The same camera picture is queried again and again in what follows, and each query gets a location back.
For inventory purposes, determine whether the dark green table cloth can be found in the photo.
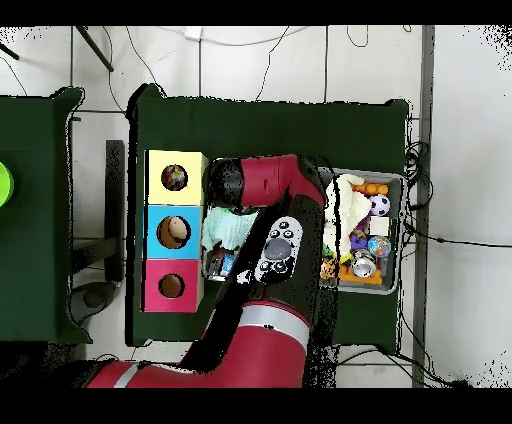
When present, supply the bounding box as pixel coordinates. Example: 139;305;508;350
126;82;411;353
0;86;88;347

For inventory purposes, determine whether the wooden box with three holes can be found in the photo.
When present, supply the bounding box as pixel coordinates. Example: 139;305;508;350
143;149;208;313

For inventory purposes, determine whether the colourful patterned knotted toy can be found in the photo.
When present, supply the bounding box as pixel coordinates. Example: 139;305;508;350
162;164;190;192

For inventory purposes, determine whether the thin black rod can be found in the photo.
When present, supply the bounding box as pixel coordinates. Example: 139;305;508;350
71;25;115;75

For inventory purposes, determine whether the black upright panel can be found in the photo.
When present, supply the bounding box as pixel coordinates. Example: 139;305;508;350
105;139;127;283

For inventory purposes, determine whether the clear mesh bin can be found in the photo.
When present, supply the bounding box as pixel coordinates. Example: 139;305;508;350
203;156;405;295

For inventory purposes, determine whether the bright green cup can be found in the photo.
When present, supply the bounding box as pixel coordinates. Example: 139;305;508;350
0;161;15;209

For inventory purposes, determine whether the grey round base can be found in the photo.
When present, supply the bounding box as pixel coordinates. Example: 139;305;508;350
70;279;117;325

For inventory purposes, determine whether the small black white soccer ball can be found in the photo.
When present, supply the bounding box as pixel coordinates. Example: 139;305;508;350
367;194;392;217

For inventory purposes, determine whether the grey vertical beam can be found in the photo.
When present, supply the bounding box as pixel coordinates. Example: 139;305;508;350
411;25;437;389

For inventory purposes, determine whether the cream muslin cloth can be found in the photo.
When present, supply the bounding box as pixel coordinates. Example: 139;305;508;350
323;173;372;257

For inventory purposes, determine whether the mint green muslin cloth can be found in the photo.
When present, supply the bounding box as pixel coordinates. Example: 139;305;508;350
199;206;261;253

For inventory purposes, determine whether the small globe print ball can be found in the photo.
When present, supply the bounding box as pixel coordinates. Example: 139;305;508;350
367;235;392;259

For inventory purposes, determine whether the plain wooden cube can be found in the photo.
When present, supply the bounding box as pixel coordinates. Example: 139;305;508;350
369;215;391;237

